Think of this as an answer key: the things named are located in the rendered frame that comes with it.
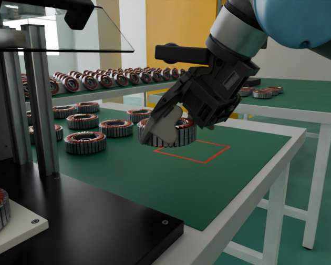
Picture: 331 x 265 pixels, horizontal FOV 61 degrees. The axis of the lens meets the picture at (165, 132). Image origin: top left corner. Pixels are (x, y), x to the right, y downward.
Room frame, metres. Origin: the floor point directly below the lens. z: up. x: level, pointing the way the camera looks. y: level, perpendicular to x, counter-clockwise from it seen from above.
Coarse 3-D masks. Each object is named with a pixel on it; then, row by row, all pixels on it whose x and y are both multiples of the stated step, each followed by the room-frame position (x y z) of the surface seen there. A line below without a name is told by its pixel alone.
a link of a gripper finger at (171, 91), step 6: (174, 84) 0.44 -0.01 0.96; (180, 84) 0.43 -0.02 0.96; (168, 90) 0.44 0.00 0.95; (174, 90) 0.43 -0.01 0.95; (162, 96) 0.44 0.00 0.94; (168, 96) 0.43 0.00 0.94; (174, 96) 0.43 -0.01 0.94; (162, 102) 0.43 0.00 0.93; (168, 102) 0.43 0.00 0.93; (174, 102) 0.44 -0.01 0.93; (156, 108) 0.44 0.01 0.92; (162, 108) 0.44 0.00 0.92; (150, 114) 0.44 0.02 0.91; (156, 114) 0.44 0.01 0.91; (162, 114) 0.44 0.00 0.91; (156, 120) 0.44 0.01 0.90
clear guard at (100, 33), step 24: (0, 24) 0.26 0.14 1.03; (24, 24) 0.28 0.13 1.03; (48, 24) 0.30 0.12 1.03; (96, 24) 0.36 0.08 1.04; (0, 48) 0.24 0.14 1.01; (24, 48) 0.26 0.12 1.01; (48, 48) 0.27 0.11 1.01; (72, 48) 0.30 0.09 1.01; (96, 48) 0.32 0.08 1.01; (120, 48) 0.35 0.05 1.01
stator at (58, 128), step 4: (32, 128) 0.83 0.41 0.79; (56, 128) 0.82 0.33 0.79; (60, 128) 0.84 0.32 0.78; (32, 132) 0.78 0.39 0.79; (56, 132) 0.81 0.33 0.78; (60, 132) 0.82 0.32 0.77; (32, 136) 0.77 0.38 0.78; (56, 136) 0.80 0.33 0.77; (60, 136) 0.82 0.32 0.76; (32, 140) 0.77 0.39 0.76; (56, 140) 0.81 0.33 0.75
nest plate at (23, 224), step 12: (12, 204) 0.38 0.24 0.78; (12, 216) 0.35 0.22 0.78; (24, 216) 0.35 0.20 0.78; (36, 216) 0.35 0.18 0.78; (12, 228) 0.32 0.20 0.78; (24, 228) 0.32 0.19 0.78; (36, 228) 0.33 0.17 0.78; (0, 240) 0.30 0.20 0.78; (12, 240) 0.30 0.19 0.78; (24, 240) 0.31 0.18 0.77; (0, 252) 0.29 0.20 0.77
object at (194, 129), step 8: (144, 120) 0.52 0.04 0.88; (184, 120) 0.53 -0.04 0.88; (192, 120) 0.51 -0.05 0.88; (176, 128) 0.46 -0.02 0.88; (184, 128) 0.47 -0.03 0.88; (192, 128) 0.48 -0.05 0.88; (152, 136) 0.46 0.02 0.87; (184, 136) 0.46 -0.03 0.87; (192, 136) 0.48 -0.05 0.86; (144, 144) 0.48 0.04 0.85; (152, 144) 0.46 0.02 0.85; (160, 144) 0.45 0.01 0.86; (168, 144) 0.46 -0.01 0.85; (176, 144) 0.46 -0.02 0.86; (184, 144) 0.46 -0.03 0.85
